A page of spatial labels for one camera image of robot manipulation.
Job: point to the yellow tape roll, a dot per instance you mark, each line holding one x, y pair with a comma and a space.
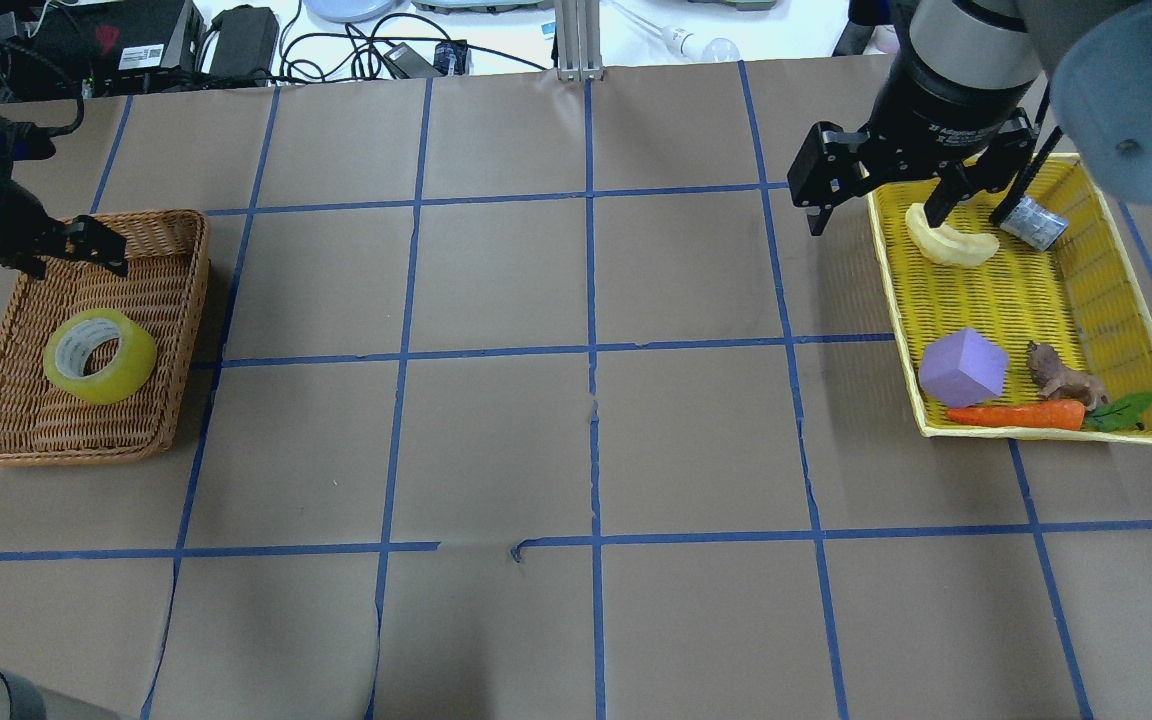
99, 356

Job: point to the yellow woven tray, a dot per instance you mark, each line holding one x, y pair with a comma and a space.
1082, 297

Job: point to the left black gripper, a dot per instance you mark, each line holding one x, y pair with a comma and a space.
8, 219

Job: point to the white light bulb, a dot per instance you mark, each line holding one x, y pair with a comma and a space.
692, 46

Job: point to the black computer box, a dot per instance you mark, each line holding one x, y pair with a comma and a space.
113, 48

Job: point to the aluminium frame post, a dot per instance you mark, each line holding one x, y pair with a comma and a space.
577, 41

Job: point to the pale toy croissant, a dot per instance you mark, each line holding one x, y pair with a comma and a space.
947, 246

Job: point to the small black labelled can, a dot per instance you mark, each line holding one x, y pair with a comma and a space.
1034, 225

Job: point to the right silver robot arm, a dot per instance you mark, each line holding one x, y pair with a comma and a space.
1095, 55

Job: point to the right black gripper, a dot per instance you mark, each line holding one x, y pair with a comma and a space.
944, 108

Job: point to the brown toy figurine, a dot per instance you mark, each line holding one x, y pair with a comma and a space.
1055, 379

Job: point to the black power adapter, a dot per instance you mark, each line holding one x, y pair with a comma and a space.
243, 41

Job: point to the purple foam block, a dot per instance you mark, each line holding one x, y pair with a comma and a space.
963, 369

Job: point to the brown wicker basket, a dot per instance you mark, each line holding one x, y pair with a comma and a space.
164, 292

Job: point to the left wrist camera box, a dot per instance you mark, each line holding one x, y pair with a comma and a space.
24, 141

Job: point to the orange toy carrot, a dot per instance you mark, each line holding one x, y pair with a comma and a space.
1058, 413

